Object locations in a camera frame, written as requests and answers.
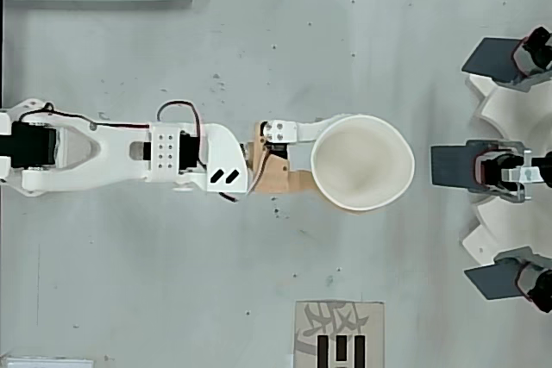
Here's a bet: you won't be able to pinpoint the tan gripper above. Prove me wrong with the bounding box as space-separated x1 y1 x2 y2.
245 114 342 195

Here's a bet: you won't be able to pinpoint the black paper cup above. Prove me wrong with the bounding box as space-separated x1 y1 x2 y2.
310 113 416 213

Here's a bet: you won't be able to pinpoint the grey paddle actuator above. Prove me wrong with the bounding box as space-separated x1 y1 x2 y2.
430 139 552 203
461 26 552 93
463 246 552 315

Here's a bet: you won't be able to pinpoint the printed cardboard card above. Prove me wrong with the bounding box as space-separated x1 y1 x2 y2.
294 300 386 368

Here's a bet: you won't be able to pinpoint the white round machine base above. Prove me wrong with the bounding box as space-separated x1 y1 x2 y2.
461 72 552 265

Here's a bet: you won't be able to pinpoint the red black wrist cable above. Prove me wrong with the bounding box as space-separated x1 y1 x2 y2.
155 100 206 169

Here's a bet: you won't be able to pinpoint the red black shoulder cable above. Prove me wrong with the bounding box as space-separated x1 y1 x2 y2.
18 103 152 130

